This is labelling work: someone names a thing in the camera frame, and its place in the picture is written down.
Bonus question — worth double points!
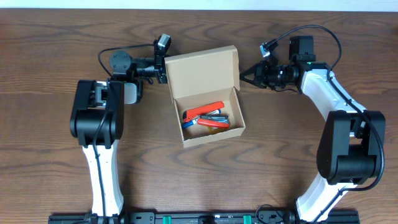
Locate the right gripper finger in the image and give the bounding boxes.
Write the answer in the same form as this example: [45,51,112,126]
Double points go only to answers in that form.
[239,63,258,77]
[239,75,257,86]

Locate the cardboard box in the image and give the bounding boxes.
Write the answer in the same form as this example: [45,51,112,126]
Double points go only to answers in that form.
[165,45,246,148]

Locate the red black stapler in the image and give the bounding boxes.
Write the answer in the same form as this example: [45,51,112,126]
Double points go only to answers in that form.
[197,115,229,128]

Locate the red utility knife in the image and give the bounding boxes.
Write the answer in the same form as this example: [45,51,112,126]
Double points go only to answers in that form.
[182,101,224,122]

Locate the yellow tape roll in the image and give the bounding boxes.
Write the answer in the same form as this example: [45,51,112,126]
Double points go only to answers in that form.
[208,127,223,134]

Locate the blue whiteboard marker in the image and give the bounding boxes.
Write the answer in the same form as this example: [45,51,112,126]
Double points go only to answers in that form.
[181,108,222,130]

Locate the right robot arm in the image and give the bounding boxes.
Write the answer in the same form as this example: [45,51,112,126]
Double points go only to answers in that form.
[239,35,386,223]

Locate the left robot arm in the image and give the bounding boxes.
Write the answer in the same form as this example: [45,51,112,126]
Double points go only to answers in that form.
[70,47,168,223]

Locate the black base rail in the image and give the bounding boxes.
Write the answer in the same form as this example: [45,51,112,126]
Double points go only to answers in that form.
[48,207,361,224]

